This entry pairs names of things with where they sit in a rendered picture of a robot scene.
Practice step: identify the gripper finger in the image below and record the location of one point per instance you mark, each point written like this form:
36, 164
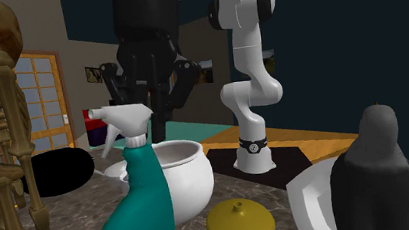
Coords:
186, 83
114, 86

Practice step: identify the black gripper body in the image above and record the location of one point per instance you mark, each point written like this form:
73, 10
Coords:
146, 18

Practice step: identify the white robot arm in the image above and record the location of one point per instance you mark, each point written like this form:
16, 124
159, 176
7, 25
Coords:
245, 69

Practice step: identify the red and purple seat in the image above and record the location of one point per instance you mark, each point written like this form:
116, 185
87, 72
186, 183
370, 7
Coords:
95, 134

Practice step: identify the wooden door with glass panes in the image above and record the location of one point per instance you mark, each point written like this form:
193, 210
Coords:
44, 107

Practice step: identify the white round pot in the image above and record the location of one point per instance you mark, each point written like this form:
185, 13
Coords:
191, 176

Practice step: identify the black oval object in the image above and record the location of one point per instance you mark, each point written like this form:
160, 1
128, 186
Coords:
63, 173

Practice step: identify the teal spray bottle white head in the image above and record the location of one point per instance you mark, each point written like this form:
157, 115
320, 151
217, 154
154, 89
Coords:
142, 210

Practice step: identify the black robot stand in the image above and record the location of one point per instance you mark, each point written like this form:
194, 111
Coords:
288, 166

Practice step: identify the yellow round lid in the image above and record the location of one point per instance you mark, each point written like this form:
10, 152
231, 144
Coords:
237, 226

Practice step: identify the white bowl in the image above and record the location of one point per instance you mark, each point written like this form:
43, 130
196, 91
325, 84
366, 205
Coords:
310, 202

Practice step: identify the black and grey penguin figure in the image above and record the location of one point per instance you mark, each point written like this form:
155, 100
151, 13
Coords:
377, 188

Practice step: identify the orange and dark wall picture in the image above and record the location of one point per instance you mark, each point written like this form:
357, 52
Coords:
207, 73

